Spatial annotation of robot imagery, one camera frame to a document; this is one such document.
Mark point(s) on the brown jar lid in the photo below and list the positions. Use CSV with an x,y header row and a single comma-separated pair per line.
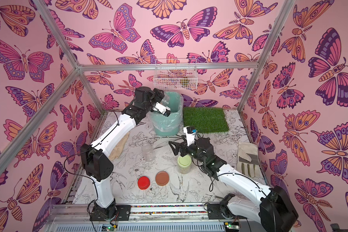
x,y
162,178

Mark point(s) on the green artificial grass mat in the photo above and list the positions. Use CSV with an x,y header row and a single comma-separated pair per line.
x,y
205,119

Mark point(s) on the beige work glove left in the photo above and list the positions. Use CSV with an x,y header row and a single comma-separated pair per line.
x,y
118,149

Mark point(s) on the aluminium frame post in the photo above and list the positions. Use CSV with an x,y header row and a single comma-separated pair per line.
x,y
277,28

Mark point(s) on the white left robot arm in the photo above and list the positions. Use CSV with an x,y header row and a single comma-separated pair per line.
x,y
95,157

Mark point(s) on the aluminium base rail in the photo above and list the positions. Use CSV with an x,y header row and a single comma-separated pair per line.
x,y
184,217

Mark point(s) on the clear plastic bin liner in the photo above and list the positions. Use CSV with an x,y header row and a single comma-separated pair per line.
x,y
162,124

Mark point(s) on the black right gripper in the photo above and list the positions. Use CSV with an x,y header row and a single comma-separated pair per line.
x,y
184,148

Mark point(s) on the clear peanut jar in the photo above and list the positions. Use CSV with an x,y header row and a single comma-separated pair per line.
x,y
148,152

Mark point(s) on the green object in basket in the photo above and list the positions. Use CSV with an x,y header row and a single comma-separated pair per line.
x,y
184,82

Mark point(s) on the brown lid peanut jar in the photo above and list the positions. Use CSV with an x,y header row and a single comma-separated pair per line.
x,y
166,100

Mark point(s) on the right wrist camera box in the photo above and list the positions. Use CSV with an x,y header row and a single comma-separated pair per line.
x,y
190,133

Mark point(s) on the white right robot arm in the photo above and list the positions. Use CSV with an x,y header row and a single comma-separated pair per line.
x,y
269,206

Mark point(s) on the green lid peanut jar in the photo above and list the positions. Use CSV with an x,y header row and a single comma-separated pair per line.
x,y
184,164

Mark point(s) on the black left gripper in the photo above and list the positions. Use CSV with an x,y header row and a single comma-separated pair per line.
x,y
158,97

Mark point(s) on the mint green trash bin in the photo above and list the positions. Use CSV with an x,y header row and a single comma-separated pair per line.
x,y
171,119

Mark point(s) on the cream work glove right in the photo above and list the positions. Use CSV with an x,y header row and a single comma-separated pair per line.
x,y
248,160

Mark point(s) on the white wire basket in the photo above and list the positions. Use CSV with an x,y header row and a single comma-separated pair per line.
x,y
169,72

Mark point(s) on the red jar lid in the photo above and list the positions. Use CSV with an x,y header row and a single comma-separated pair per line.
x,y
143,183

